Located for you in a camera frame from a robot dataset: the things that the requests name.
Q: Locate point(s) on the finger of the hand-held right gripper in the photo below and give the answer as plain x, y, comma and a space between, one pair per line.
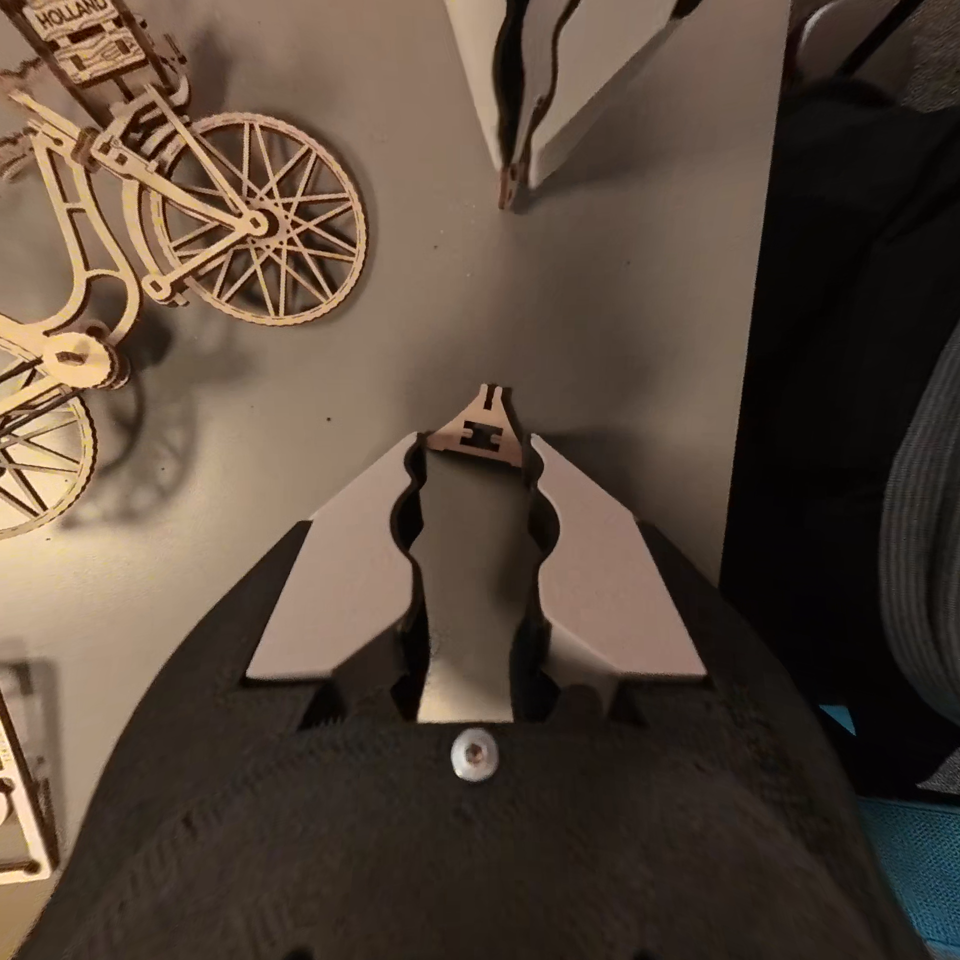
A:
600, 67
476, 60

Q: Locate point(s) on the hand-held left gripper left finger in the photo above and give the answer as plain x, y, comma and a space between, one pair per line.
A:
330, 585

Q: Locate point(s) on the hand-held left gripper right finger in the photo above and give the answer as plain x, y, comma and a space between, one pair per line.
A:
622, 592

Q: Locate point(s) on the small narrow wooden part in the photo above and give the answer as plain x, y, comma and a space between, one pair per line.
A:
508, 187

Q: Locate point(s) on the slotted wooden part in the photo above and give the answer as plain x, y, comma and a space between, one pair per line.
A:
457, 439

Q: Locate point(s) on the wooden bicycle model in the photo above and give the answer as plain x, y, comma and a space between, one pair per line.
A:
259, 223

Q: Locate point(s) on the person's legs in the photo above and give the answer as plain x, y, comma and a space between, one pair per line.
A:
825, 375

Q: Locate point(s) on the laser-cut wooden part sheet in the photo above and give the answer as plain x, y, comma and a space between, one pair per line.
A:
30, 825

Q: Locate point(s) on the teal chair seat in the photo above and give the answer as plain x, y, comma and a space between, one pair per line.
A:
907, 870

